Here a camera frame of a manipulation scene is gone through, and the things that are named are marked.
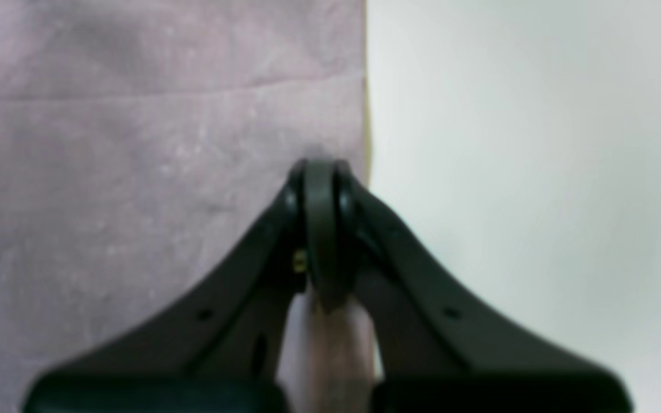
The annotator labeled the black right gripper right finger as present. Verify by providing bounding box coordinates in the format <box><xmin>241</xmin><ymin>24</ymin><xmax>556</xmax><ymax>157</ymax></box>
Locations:
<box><xmin>322</xmin><ymin>161</ymin><xmax>633</xmax><ymax>412</ymax></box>

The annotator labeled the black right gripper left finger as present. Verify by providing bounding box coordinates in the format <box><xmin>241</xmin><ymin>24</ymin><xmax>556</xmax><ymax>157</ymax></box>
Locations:
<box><xmin>22</xmin><ymin>159</ymin><xmax>322</xmax><ymax>412</ymax></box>

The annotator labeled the mauve pink t-shirt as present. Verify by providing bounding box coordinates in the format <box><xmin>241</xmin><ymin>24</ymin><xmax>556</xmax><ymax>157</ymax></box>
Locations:
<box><xmin>0</xmin><ymin>1</ymin><xmax>368</xmax><ymax>412</ymax></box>

